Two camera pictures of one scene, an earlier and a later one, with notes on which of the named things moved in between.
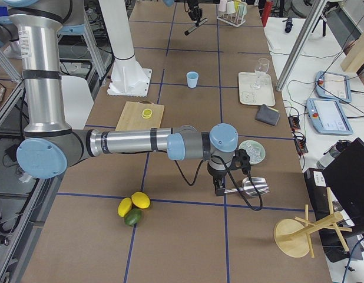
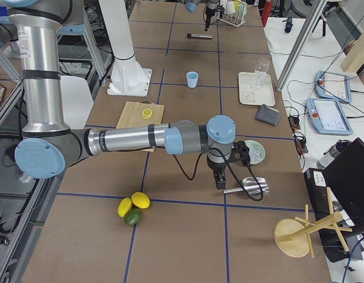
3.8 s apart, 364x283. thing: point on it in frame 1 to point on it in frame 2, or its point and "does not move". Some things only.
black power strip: [300, 142] does not move
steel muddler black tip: [187, 32] to [204, 36]
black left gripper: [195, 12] to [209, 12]
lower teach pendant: [327, 116] does not move
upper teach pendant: [333, 86] does not move
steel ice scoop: [260, 183] does not move
